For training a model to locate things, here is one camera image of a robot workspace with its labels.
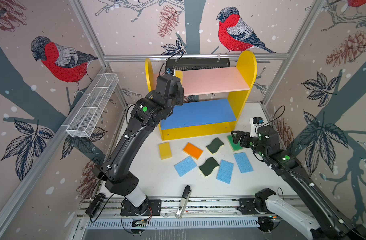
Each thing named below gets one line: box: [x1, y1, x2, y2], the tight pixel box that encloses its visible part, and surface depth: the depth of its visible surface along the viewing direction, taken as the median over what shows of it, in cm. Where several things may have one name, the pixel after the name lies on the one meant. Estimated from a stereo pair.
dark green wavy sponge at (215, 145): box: [205, 137, 225, 154], surface depth 97 cm
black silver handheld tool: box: [175, 185, 192, 219], surface depth 74 cm
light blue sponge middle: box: [216, 159, 234, 185], surface depth 87 cm
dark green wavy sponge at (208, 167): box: [198, 157, 220, 177], surface depth 89 cm
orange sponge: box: [183, 142, 204, 160], surface depth 96 cm
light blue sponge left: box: [173, 156, 198, 177], surface depth 89 cm
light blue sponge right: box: [233, 152, 254, 174], surface depth 90 cm
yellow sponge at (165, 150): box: [158, 142, 172, 160], surface depth 97 cm
